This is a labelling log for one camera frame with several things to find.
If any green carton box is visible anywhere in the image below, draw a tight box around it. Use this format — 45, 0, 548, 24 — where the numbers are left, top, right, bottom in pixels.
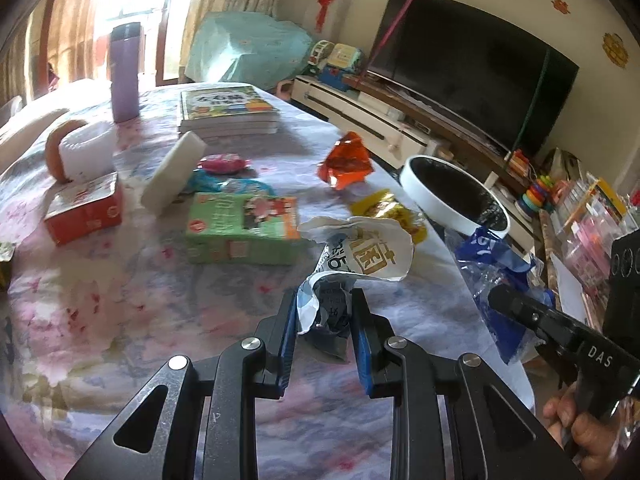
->
185, 192, 306, 266

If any blue toy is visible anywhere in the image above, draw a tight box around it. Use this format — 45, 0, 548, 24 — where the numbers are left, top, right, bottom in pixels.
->
320, 65, 351, 92

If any floral tablecloth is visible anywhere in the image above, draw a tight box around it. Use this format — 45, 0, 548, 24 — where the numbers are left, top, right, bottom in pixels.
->
0, 80, 536, 480

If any orange fruit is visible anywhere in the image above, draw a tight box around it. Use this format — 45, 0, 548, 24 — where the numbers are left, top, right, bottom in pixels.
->
45, 119, 90, 183

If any white television cabinet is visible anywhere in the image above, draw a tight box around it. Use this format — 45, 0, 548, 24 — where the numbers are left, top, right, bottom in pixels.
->
290, 75, 543, 261

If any black flat television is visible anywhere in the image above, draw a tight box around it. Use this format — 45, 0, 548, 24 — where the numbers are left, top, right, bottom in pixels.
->
367, 0, 580, 161

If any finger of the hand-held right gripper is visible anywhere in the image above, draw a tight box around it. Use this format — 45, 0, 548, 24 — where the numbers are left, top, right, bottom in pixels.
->
487, 285, 581, 348
535, 340, 581, 391

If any blue plastic bag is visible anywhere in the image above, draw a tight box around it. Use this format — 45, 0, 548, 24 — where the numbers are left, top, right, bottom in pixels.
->
452, 227, 557, 366

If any orange foil wrapper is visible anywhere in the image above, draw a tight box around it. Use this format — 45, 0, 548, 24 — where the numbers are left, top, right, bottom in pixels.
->
317, 131, 375, 191

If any white toy bus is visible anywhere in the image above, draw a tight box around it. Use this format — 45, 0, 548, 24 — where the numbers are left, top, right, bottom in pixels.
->
307, 40, 335, 67

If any yellow snack wrapper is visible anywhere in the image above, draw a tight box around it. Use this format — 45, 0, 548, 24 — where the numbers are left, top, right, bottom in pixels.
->
350, 189, 428, 246

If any white foam block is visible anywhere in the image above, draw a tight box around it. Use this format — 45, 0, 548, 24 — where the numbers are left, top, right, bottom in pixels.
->
141, 130, 208, 213

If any yellow green toy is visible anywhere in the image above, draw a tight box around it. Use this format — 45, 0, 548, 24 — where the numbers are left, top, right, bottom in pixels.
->
327, 44, 363, 73

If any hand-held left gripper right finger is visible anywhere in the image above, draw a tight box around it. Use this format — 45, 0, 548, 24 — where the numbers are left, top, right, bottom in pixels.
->
350, 287, 583, 480

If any clear plastic storage box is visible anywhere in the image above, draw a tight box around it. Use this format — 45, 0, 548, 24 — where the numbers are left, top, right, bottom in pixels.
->
550, 175, 631, 311

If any wooden toy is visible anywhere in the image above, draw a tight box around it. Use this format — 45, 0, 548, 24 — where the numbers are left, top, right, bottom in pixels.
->
505, 150, 533, 178

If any black bin liner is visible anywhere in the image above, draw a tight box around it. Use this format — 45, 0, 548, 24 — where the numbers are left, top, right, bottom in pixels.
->
409, 159, 507, 233

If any brown curtain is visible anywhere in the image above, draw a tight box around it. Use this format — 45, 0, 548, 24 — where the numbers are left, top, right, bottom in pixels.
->
45, 0, 101, 86

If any purple thermos bottle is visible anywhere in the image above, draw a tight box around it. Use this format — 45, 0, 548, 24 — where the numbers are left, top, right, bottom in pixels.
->
109, 22, 142, 123

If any gold wall sticker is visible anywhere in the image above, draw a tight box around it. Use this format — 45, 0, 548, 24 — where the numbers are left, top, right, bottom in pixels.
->
602, 32, 630, 68

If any thin picture book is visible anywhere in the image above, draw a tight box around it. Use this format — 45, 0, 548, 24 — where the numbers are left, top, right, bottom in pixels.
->
178, 126, 279, 141
178, 119, 279, 131

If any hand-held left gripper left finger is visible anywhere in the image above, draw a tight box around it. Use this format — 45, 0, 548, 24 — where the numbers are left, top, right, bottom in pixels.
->
65, 287, 301, 480

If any pink plastic wrapper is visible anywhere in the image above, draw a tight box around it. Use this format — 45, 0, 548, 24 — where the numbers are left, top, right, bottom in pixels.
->
199, 154, 251, 176

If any green stick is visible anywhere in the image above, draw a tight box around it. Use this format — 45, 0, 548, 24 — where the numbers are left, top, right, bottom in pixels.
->
517, 50, 551, 153

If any person's right hand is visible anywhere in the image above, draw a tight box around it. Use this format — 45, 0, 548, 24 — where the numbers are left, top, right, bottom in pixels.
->
542, 385, 640, 480

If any teal cloth covered furniture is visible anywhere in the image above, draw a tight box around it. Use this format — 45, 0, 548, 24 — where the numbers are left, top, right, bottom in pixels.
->
185, 10, 316, 86

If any pink stick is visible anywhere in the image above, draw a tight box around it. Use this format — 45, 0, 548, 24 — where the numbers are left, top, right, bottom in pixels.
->
367, 0, 417, 68

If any white paper wrapper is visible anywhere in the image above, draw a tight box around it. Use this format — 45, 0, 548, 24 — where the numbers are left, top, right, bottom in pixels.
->
296, 215, 416, 363

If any colourful stacking ring toy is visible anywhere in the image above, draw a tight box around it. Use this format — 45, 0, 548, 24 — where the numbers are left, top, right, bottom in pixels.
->
517, 175, 556, 216

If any white round trash bin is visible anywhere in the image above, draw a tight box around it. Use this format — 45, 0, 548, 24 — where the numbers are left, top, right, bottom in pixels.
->
399, 155, 511, 242

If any red carton box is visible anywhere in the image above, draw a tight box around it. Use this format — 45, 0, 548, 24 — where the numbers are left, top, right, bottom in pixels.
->
44, 172, 124, 247

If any teal plastic wrapper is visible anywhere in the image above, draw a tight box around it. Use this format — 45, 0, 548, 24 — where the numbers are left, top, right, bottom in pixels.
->
182, 170, 276, 198

